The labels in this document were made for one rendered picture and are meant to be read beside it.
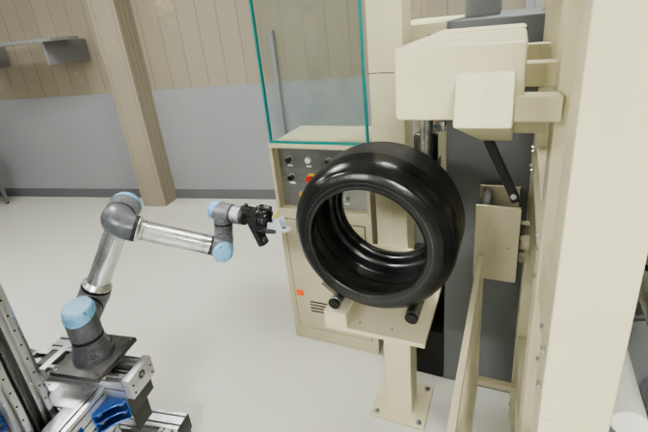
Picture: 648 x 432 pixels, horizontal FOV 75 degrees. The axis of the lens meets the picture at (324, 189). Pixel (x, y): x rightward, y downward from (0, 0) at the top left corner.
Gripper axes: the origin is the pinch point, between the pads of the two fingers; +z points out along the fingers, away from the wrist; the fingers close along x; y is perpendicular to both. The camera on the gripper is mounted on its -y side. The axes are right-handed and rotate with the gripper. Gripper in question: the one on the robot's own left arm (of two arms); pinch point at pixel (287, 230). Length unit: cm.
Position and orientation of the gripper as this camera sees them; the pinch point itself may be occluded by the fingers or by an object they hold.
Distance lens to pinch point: 163.2
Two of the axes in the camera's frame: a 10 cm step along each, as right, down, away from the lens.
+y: 0.1, -9.1, -4.2
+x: 4.0, -3.8, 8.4
